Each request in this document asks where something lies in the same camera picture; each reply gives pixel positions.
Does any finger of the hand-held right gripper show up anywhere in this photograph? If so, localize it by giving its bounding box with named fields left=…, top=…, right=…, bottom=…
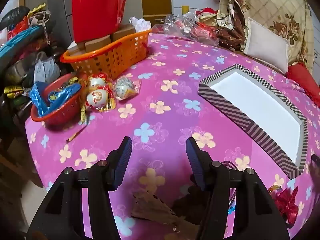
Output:
left=311, top=154, right=320, bottom=173

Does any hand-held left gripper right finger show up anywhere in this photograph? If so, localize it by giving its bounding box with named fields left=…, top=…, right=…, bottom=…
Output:
left=185, top=137, right=292, bottom=240

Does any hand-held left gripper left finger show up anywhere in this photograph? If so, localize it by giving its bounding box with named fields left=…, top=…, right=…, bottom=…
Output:
left=26, top=136, right=133, bottom=240

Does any red sequin bow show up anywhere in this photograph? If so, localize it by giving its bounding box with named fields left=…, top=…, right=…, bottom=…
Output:
left=271, top=186, right=300, bottom=228

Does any burlap bow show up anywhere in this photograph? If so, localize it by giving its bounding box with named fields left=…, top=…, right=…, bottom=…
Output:
left=130, top=190, right=185, bottom=228

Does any striped cardboard box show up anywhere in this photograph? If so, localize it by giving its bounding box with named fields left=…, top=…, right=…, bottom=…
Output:
left=198, top=64, right=308, bottom=179

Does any yellow measuring tape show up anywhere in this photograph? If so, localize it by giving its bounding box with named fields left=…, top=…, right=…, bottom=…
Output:
left=49, top=76, right=88, bottom=125

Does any red and white decorated egg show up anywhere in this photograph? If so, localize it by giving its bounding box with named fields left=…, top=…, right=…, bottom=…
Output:
left=89, top=77, right=107, bottom=89
left=86, top=89, right=109, bottom=110

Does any grey printed decorated egg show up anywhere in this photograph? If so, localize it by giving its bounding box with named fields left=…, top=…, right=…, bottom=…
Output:
left=114, top=77, right=138, bottom=99

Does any red plastic colander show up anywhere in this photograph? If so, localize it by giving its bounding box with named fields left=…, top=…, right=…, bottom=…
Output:
left=30, top=74, right=83, bottom=125

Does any red pillow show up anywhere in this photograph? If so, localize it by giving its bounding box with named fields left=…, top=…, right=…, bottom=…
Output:
left=285, top=62, right=320, bottom=100

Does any pink floral blanket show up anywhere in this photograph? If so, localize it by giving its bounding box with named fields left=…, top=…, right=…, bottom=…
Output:
left=25, top=29, right=320, bottom=240

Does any orange plastic basket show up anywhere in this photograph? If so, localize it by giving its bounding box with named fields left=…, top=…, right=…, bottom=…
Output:
left=60, top=29, right=153, bottom=80

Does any blue plastic bag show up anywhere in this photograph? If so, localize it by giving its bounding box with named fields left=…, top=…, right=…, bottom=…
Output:
left=29, top=81, right=82, bottom=117

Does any brown cardboard box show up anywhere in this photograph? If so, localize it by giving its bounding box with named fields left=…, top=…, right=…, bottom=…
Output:
left=84, top=35, right=112, bottom=53
left=111, top=25, right=137, bottom=42

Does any grey plastic bag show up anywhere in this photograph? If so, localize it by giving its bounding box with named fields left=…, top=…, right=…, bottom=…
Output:
left=34, top=52, right=60, bottom=84

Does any red wrapped packet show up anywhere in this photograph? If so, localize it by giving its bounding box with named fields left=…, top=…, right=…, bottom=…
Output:
left=191, top=22, right=220, bottom=47

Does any white pillow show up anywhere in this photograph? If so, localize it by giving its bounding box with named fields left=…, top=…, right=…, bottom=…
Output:
left=244, top=17, right=290, bottom=74

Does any clear plastic bag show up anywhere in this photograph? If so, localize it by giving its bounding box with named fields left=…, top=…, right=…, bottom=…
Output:
left=163, top=12, right=198, bottom=39

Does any white crumpled paper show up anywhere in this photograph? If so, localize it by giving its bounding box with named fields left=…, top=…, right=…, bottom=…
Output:
left=129, top=16, right=152, bottom=33

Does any plush doll with red hat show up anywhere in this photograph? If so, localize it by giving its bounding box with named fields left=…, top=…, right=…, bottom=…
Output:
left=195, top=7, right=219, bottom=27

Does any red paper bag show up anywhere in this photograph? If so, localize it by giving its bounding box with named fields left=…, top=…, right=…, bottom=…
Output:
left=72, top=0, right=128, bottom=43

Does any blue plastic item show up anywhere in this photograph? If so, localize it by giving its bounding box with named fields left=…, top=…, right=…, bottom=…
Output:
left=0, top=26, right=43, bottom=58

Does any brown floral quilt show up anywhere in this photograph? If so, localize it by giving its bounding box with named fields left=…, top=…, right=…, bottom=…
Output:
left=216, top=0, right=314, bottom=73

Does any black bag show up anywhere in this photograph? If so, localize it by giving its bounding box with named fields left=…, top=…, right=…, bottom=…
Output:
left=0, top=6, right=30, bottom=30

